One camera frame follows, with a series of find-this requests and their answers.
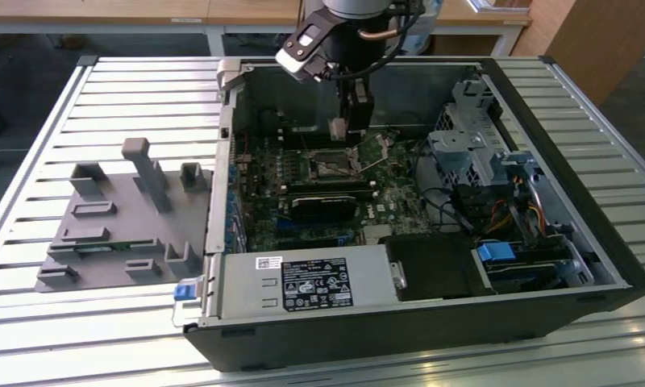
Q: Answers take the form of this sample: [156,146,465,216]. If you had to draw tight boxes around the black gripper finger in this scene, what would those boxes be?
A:
[338,78,352,122]
[348,78,376,142]

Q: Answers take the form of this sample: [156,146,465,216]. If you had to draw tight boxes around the CPU socket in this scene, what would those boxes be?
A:
[304,147,364,183]

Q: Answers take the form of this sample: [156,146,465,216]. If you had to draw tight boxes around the black expansion slot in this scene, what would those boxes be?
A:
[276,236,345,248]

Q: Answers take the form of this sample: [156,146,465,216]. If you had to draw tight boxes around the perforated silver drive cage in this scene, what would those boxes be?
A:
[434,78,512,189]

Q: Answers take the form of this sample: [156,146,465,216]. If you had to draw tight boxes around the silver plate with hole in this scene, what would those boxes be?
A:
[426,129,489,164]

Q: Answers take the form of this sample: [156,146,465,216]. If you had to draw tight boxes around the green motherboard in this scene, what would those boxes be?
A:
[230,128,448,253]

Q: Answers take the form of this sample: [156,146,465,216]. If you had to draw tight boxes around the silver finned heat sink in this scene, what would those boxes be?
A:
[364,225,393,245]

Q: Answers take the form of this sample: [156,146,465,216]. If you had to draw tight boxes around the grey-blue plastic drive latch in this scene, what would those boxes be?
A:
[492,151,544,186]

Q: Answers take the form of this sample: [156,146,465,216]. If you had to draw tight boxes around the hard disk in blue carrier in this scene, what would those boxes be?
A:
[476,240,571,289]

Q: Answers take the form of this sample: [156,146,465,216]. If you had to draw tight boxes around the wooden cabinet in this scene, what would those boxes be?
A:
[509,0,645,106]

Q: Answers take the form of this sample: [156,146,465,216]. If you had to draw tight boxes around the wooden desk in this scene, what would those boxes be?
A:
[0,0,533,57]

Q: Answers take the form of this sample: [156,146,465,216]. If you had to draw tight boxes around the silver power supply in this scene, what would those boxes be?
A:
[217,246,404,319]

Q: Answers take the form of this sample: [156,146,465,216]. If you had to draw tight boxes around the grey parts rack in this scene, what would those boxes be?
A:
[34,137,216,294]

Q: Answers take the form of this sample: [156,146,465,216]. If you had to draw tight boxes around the green RAM stick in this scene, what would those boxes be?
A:
[74,240,160,254]

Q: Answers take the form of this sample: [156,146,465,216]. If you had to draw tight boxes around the silver disk bay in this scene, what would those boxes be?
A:
[470,233,596,292]

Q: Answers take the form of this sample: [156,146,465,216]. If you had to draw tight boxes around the black open PC case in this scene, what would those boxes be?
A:
[181,56,645,372]

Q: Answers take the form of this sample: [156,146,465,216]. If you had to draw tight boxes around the black camera cable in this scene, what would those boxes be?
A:
[321,0,429,84]

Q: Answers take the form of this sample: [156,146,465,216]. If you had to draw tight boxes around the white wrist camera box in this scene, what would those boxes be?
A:
[274,10,345,85]

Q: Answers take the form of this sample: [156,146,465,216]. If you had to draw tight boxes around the grey case corner bracket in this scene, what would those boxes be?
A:
[214,57,254,93]

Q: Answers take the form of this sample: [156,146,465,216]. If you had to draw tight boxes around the black flat data cables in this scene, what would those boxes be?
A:
[421,187,480,235]

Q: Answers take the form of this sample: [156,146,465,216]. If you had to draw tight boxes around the orange yellow red wires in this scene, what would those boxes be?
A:
[486,197,549,239]

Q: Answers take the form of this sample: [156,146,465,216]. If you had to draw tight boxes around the silver case latch handle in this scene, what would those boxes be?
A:
[169,273,208,328]

